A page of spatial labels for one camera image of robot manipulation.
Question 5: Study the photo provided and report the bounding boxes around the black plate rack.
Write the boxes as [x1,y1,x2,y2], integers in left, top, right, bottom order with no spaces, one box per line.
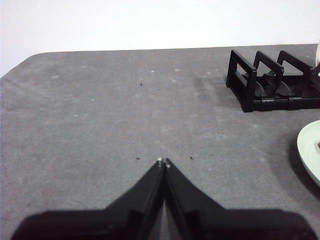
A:
[225,49,320,113]

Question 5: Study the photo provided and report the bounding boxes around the green plate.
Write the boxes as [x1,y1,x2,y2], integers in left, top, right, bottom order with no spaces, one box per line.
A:
[296,119,320,188]

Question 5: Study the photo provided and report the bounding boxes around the beige plate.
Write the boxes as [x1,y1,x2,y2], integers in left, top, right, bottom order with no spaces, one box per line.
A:
[315,39,320,77]

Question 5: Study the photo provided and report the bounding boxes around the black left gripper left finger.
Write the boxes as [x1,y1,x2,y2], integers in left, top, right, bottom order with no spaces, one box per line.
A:
[11,158,165,240]

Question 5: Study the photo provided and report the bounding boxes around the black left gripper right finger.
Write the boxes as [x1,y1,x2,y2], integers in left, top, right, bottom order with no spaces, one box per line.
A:
[164,157,319,240]

